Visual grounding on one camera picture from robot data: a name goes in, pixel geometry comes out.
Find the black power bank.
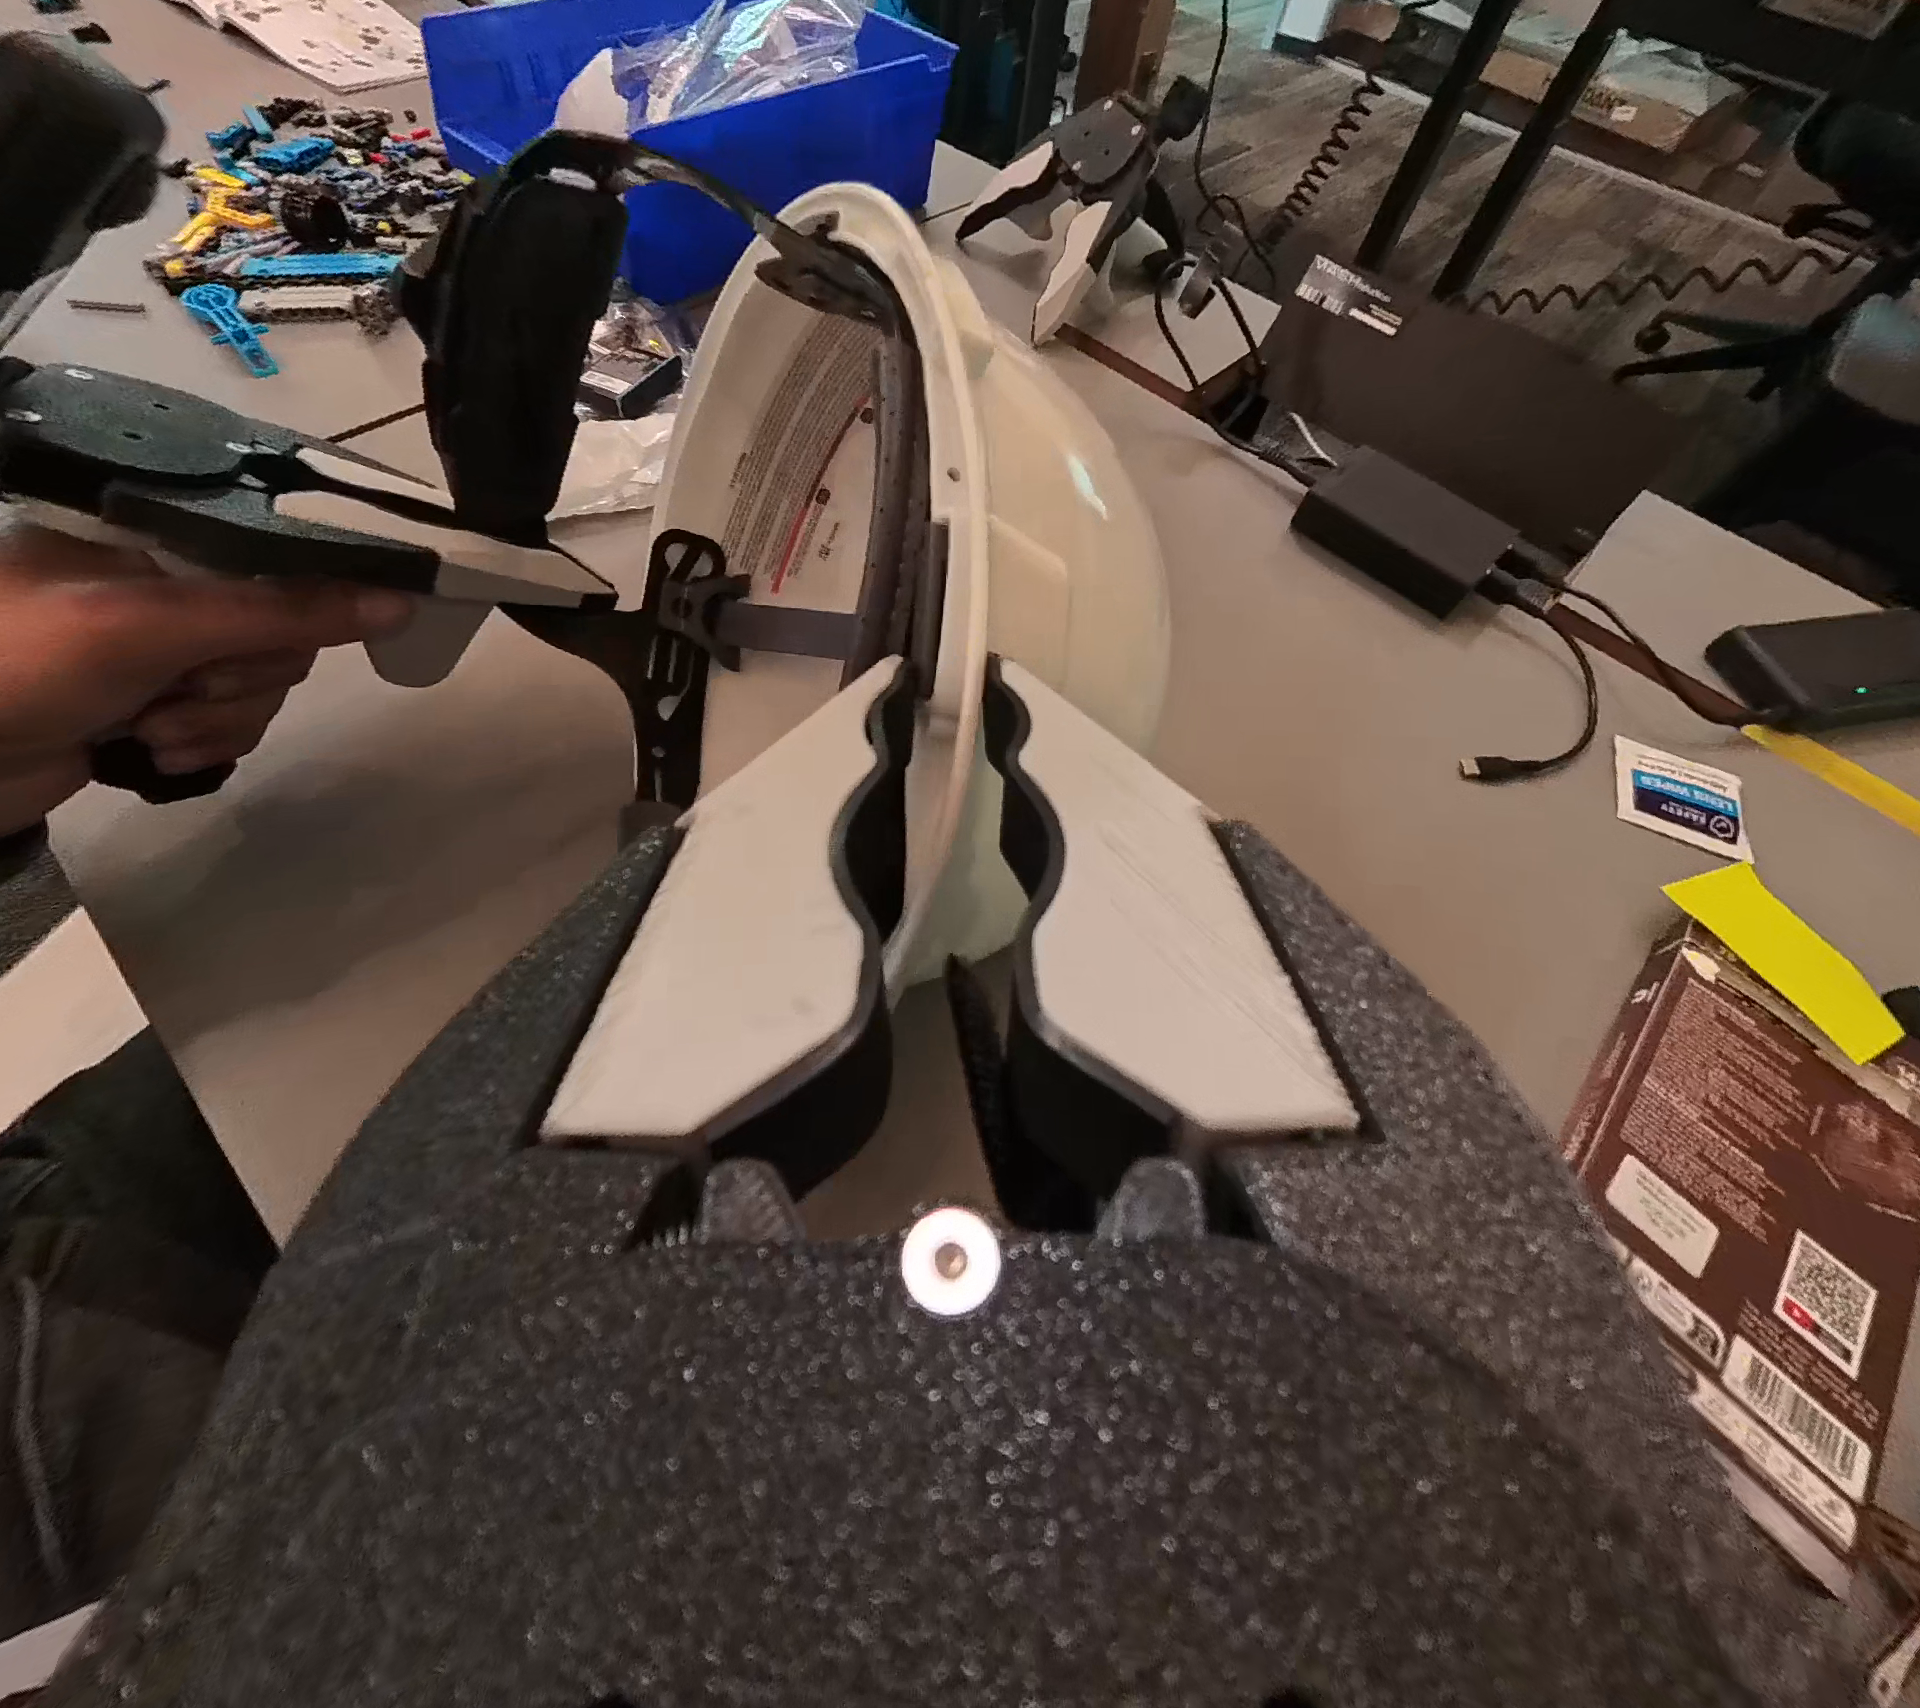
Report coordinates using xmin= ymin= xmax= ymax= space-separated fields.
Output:
xmin=1703 ymin=608 xmax=1920 ymax=740

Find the yellow tape strip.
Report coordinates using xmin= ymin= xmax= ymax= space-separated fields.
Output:
xmin=1737 ymin=719 xmax=1920 ymax=840

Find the black power adapter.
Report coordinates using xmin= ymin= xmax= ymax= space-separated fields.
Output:
xmin=1285 ymin=444 xmax=1535 ymax=627

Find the black usb cable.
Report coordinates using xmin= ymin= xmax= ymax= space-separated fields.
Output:
xmin=1457 ymin=582 xmax=1601 ymax=789

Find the black packet blue edge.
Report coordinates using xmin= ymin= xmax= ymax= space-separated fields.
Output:
xmin=575 ymin=348 xmax=686 ymax=423

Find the bundle of clear plastic bags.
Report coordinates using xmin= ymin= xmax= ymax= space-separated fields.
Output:
xmin=556 ymin=0 xmax=876 ymax=130

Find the person's left forearm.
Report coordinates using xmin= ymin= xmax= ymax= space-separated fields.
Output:
xmin=0 ymin=820 xmax=80 ymax=979

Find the white instruction leaflet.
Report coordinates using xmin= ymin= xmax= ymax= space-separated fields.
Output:
xmin=110 ymin=0 xmax=433 ymax=94

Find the black coiled cable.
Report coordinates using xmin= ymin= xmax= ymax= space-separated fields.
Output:
xmin=1255 ymin=70 xmax=1391 ymax=259

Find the black power cable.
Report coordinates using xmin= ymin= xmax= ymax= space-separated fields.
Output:
xmin=1513 ymin=566 xmax=1751 ymax=725

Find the yellow paper note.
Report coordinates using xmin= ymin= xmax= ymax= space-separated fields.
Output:
xmin=1660 ymin=860 xmax=1908 ymax=1070

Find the pile of toy building parts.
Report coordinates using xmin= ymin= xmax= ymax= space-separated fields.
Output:
xmin=141 ymin=94 xmax=454 ymax=348

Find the blue plastic bin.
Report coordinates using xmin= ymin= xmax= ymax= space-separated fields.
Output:
xmin=421 ymin=0 xmax=960 ymax=304

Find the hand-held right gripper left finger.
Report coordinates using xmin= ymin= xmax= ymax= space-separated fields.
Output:
xmin=537 ymin=657 xmax=920 ymax=1153

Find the spare black grey gripper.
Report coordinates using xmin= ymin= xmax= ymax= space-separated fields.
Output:
xmin=955 ymin=77 xmax=1212 ymax=352

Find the black mesh office chair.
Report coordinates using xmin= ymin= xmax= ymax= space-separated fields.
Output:
xmin=1617 ymin=86 xmax=1920 ymax=605

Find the white hard hat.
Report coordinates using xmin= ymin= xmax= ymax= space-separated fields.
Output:
xmin=392 ymin=130 xmax=1174 ymax=994

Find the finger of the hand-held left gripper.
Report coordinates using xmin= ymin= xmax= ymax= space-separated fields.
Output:
xmin=273 ymin=441 xmax=454 ymax=498
xmin=433 ymin=547 xmax=620 ymax=617

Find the brown printed box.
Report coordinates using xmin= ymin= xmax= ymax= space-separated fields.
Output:
xmin=1556 ymin=916 xmax=1920 ymax=1608

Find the clear plastic bag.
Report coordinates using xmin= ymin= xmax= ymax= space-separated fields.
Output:
xmin=542 ymin=297 xmax=711 ymax=528

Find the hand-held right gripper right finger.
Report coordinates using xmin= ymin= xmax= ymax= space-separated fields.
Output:
xmin=984 ymin=660 xmax=1367 ymax=1139

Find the person's left hand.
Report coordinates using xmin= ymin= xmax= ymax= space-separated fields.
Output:
xmin=0 ymin=532 xmax=409 ymax=830

